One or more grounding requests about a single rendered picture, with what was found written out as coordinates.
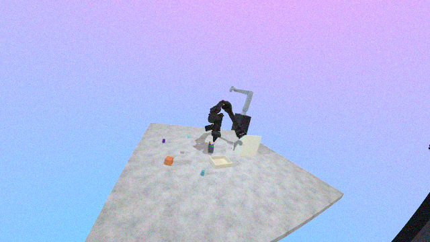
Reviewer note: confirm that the orange cube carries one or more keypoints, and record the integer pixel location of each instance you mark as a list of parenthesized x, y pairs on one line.
[(168, 161)]

